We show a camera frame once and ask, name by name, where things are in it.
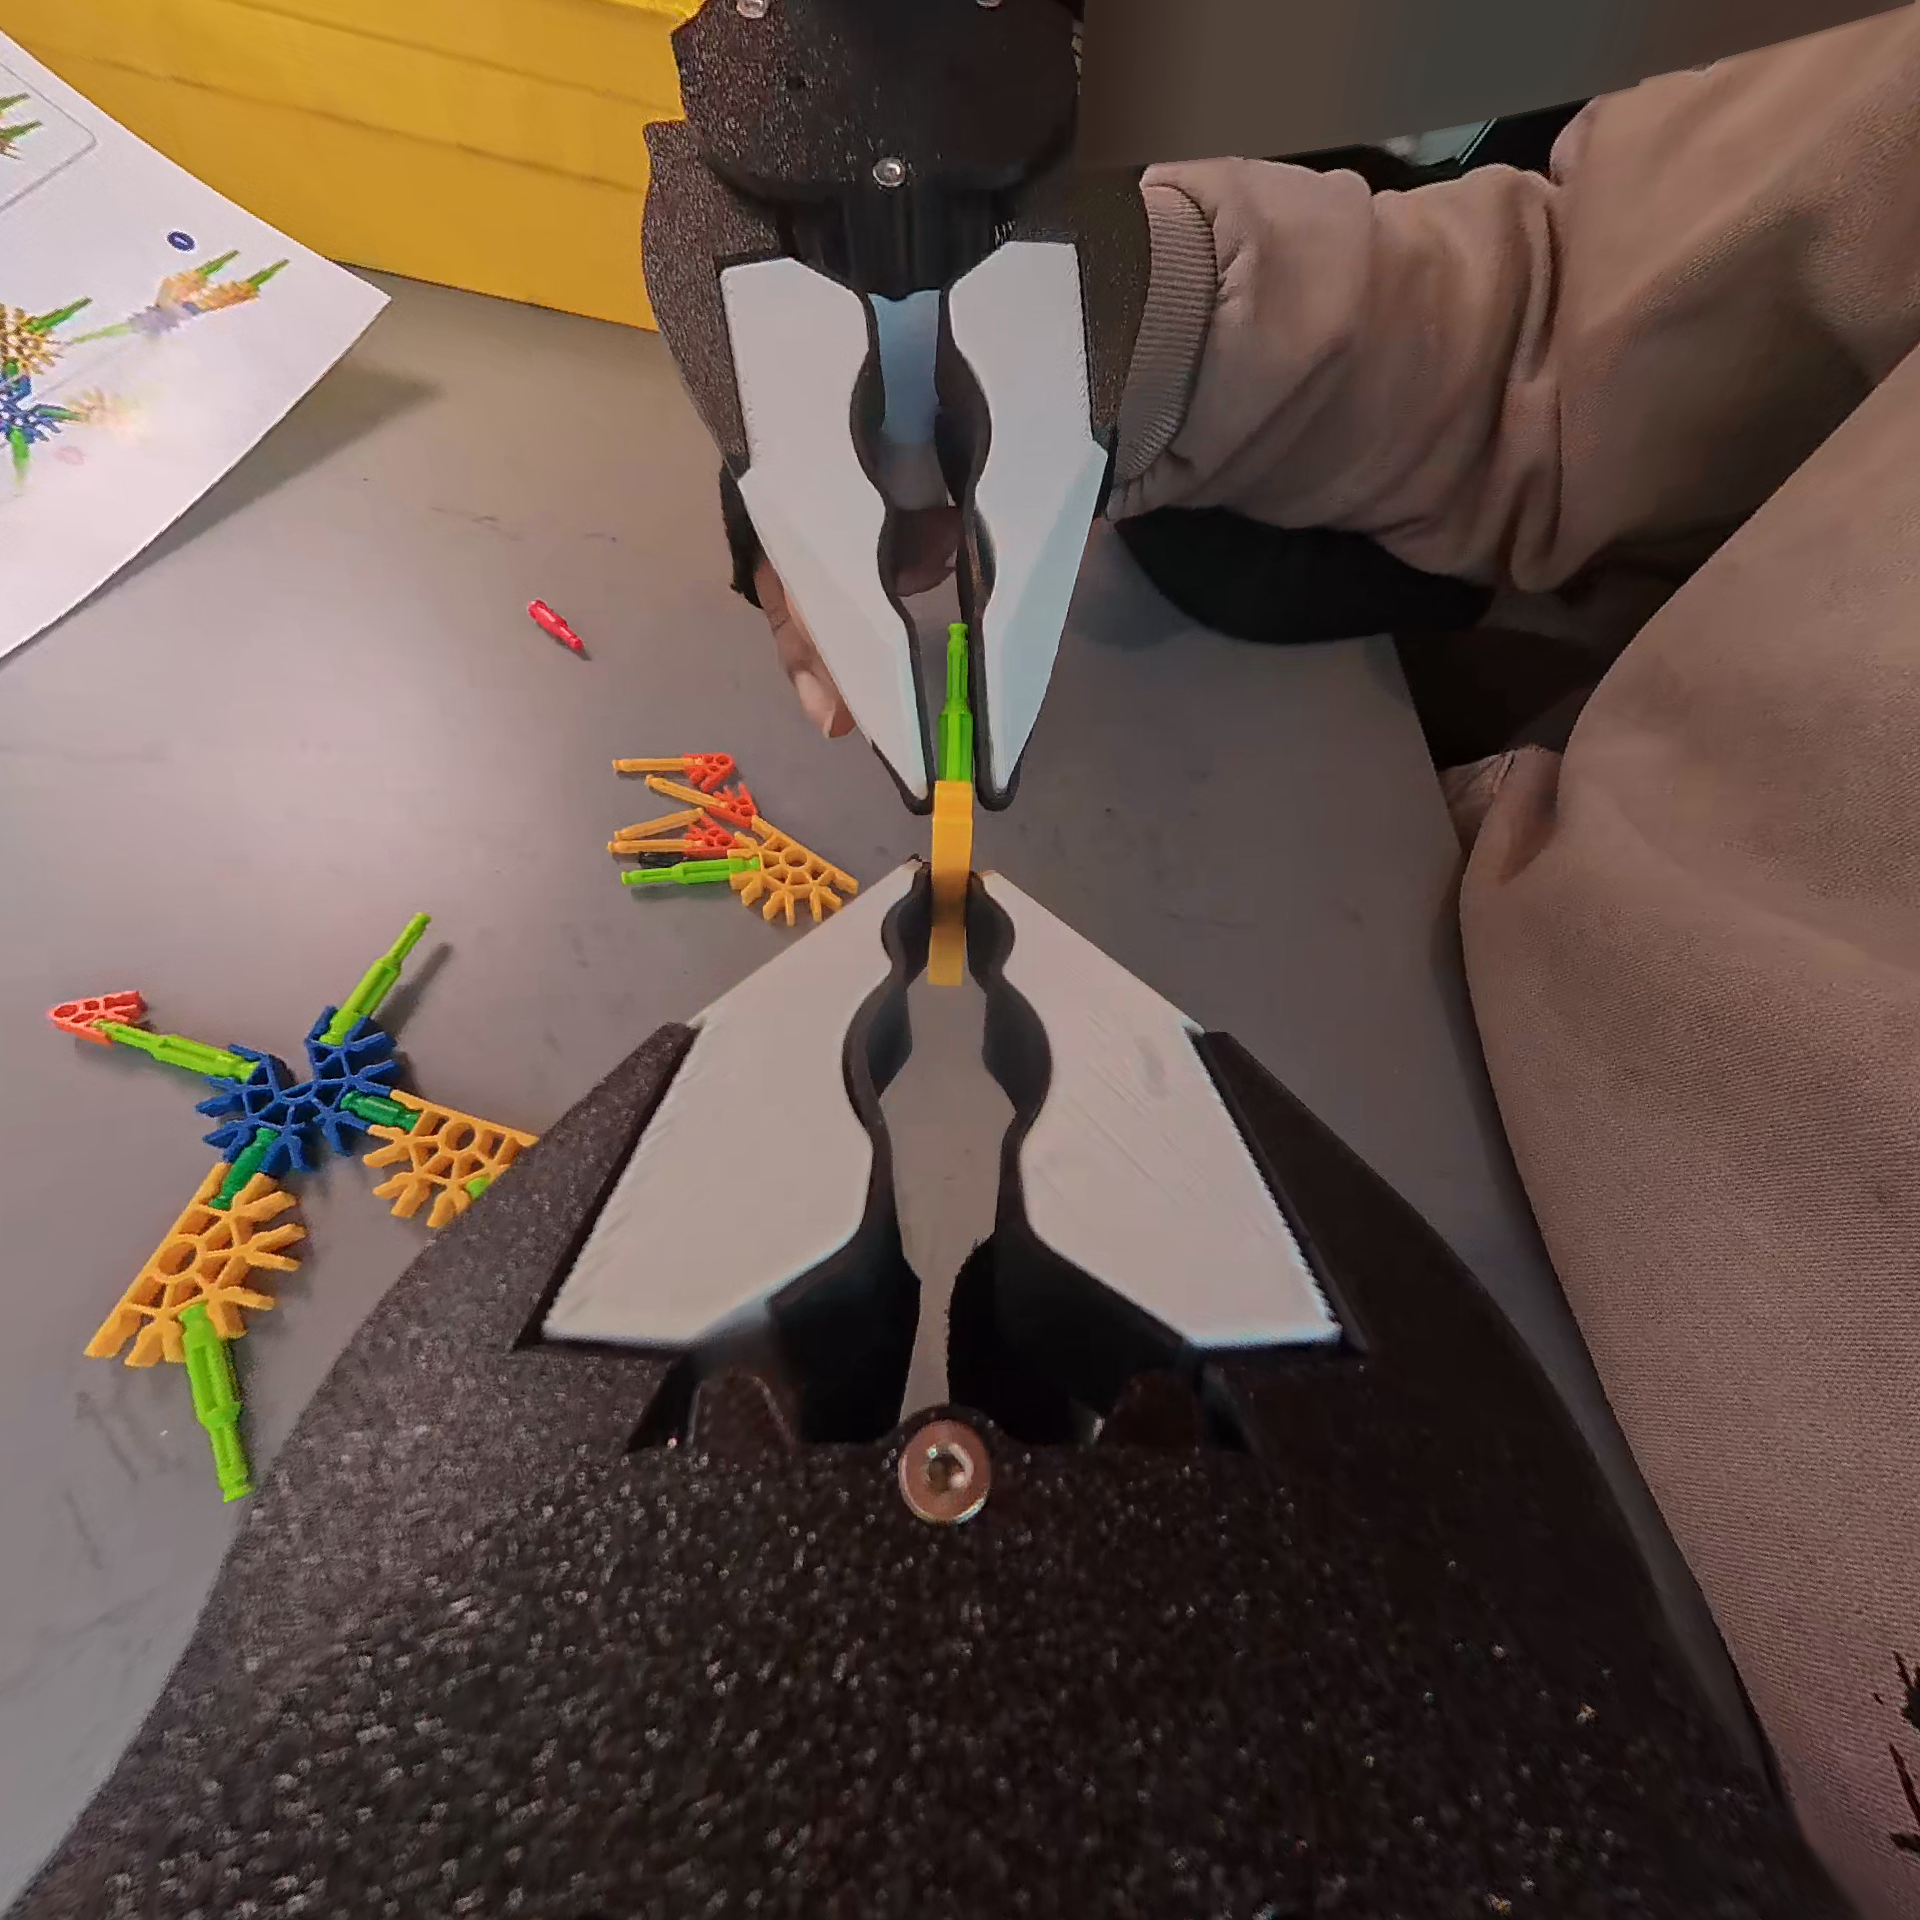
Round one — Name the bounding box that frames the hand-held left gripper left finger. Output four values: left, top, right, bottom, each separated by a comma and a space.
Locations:
539, 865, 924, 1446

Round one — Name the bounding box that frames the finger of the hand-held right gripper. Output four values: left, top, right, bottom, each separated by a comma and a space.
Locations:
941, 238, 1115, 811
719, 256, 933, 816

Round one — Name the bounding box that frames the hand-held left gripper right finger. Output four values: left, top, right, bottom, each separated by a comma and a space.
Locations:
958, 872, 1343, 1431

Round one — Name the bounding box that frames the yellow fan connector green rod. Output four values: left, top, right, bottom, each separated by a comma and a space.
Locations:
619, 816, 861, 927
929, 619, 981, 991

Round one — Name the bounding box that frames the large blue connector fan assembly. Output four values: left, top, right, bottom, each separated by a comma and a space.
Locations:
49, 912, 539, 1504

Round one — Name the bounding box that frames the grey desk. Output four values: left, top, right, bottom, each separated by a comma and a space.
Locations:
0, 264, 1787, 1864

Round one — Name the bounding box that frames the person's right hand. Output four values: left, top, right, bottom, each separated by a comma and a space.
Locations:
755, 503, 964, 744

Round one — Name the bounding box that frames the yellow storage bin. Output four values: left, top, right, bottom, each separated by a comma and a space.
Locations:
22, 0, 707, 331

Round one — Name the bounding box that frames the toy instruction sheet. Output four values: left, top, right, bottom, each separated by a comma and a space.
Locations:
0, 30, 395, 663

